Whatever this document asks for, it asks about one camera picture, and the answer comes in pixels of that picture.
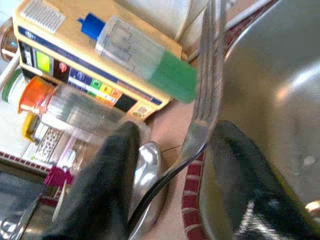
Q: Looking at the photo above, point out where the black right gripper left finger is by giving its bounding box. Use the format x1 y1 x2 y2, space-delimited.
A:
41 121 141 240

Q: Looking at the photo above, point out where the green soap bottle blue cap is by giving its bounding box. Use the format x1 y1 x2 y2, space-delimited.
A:
76 12 200 105

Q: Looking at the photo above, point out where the cream water ionizer machine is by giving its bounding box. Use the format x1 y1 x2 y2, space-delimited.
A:
12 0 188 121

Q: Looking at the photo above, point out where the clear jar with orange lid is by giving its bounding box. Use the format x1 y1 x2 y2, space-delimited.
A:
17 76 152 141

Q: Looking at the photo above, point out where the white pipe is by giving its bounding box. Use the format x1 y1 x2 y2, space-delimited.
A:
0 51 21 87

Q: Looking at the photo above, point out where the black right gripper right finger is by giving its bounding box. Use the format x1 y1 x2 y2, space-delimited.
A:
207 119 316 240

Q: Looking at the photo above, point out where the steel fork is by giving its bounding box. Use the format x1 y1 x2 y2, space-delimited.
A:
128 0 227 226

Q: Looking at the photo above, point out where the steel spoon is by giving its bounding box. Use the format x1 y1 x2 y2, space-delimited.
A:
127 141 171 240

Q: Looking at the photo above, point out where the pink lidded powder jar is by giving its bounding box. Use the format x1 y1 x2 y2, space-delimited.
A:
56 137 86 171

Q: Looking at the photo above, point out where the large steel sink basin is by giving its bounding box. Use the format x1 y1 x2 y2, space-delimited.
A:
199 0 320 240

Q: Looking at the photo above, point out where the patterned bowl with green lid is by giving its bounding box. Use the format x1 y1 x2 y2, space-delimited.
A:
32 126 66 166

